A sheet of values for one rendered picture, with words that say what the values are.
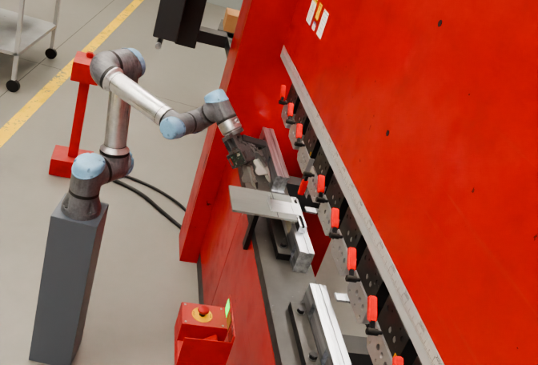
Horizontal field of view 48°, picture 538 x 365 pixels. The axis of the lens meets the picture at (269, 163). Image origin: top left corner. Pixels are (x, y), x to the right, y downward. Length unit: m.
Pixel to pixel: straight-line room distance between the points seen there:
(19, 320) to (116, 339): 0.45
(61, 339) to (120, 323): 0.43
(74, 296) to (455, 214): 1.74
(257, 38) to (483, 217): 1.95
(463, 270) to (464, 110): 0.35
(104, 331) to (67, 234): 0.78
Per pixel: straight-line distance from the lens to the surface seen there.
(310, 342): 2.02
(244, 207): 2.34
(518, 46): 1.32
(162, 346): 3.12
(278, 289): 2.21
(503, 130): 1.29
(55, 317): 2.77
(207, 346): 2.05
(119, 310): 3.25
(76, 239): 2.50
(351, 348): 2.10
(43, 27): 5.74
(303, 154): 2.39
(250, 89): 3.11
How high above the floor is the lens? 2.20
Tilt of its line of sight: 26 degrees down
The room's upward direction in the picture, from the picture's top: 18 degrees clockwise
